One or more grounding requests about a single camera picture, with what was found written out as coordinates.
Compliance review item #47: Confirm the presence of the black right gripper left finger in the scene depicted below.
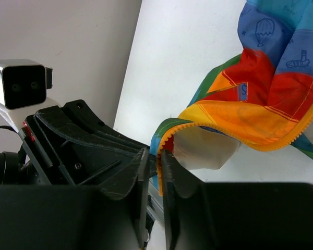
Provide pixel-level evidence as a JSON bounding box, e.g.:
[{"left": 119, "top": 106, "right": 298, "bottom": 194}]
[{"left": 0, "top": 156, "right": 149, "bottom": 249}]

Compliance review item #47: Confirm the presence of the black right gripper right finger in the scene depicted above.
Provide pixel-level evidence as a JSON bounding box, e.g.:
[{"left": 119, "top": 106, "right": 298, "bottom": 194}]
[{"left": 161, "top": 151, "right": 313, "bottom": 249}]

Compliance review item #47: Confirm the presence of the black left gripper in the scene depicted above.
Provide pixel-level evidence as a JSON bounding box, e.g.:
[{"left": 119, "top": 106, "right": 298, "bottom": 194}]
[{"left": 20, "top": 99, "right": 149, "bottom": 185}]

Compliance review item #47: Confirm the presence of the rainbow striped zip jacket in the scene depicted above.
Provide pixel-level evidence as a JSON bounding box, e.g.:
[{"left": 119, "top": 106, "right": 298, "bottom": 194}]
[{"left": 149, "top": 0, "right": 313, "bottom": 196}]

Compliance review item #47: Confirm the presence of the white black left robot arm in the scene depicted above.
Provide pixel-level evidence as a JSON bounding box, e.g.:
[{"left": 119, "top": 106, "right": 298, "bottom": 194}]
[{"left": 0, "top": 99, "right": 149, "bottom": 186}]

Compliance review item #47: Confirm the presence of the aluminium table edge rail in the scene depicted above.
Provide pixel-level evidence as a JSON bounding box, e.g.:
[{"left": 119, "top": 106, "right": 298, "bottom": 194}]
[{"left": 147, "top": 178, "right": 165, "bottom": 227}]

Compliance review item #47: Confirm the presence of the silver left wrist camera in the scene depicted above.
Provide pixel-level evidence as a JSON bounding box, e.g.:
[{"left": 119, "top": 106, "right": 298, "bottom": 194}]
[{"left": 0, "top": 59, "right": 53, "bottom": 110}]

